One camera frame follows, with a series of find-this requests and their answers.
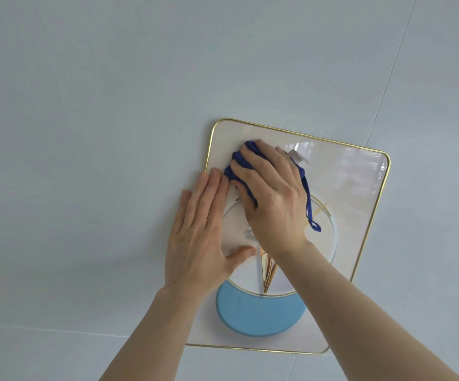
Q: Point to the person's left hand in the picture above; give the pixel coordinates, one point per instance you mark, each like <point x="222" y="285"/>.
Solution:
<point x="195" y="249"/>

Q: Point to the person's right hand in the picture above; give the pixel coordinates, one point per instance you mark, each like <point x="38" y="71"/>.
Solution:
<point x="279" y="210"/>

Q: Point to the person's right middle finger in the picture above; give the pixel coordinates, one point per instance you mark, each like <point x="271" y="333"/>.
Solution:
<point x="249" y="175"/>

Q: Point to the person's left middle finger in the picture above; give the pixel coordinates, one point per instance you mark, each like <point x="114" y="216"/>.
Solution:
<point x="214" y="192"/>

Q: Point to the person's left little finger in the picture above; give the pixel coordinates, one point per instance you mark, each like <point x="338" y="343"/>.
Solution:
<point x="183" y="212"/>

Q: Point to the person's right little finger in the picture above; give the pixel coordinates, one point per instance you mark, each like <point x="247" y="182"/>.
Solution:
<point x="272" y="151"/>

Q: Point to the person's left thumb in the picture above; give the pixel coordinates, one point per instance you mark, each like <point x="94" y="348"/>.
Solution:
<point x="240" y="256"/>

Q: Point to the blue cleaning cloth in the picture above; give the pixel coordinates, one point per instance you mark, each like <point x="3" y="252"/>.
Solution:
<point x="239" y="162"/>

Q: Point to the gold-framed white wall picture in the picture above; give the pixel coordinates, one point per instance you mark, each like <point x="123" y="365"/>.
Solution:
<point x="352" y="186"/>

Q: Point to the person's left forearm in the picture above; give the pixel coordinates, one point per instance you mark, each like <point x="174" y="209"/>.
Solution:
<point x="162" y="337"/>

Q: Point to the person's right forearm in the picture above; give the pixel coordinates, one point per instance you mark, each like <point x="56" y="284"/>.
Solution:
<point x="352" y="317"/>

